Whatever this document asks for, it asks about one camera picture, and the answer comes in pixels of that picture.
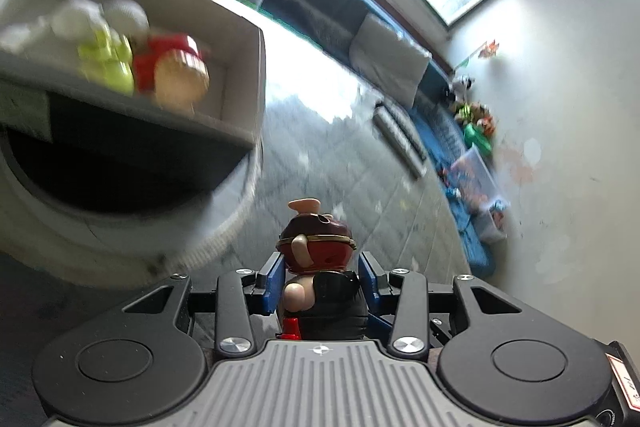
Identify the pirate figurine toy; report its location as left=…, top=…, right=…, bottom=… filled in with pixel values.
left=277, top=197, right=368, bottom=341

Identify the white plush doll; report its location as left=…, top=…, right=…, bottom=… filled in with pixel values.
left=1, top=0, right=150, bottom=53

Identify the small white container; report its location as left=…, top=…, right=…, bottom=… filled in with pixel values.
left=473, top=207, right=506, bottom=245

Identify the white remote control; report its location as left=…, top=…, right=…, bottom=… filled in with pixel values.
left=372, top=105, right=426, bottom=178

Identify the clear plastic toy bin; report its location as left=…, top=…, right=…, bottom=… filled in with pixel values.
left=449, top=145, right=502, bottom=212

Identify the white round turntable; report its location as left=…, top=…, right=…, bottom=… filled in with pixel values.
left=1, top=145, right=264, bottom=288

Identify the black remote control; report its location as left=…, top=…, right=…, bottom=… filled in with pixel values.
left=380, top=101, right=427, bottom=161

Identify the green plastic tub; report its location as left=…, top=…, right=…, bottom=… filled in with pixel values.
left=463, top=124, right=492, bottom=157

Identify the plush toys pile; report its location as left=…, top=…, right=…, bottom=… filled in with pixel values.
left=447, top=76, right=496, bottom=139

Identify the grey cushion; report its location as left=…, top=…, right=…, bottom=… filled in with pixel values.
left=349, top=14, right=432, bottom=108

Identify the black cardboard box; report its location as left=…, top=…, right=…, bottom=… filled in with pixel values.
left=1, top=0, right=266, bottom=208

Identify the red round toy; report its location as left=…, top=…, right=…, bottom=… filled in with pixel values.
left=132, top=34, right=209, bottom=93

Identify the blue sofa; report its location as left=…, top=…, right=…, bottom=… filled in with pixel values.
left=102, top=0, right=497, bottom=279

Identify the green frog toy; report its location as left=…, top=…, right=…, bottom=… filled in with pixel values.
left=77, top=27, right=134, bottom=95

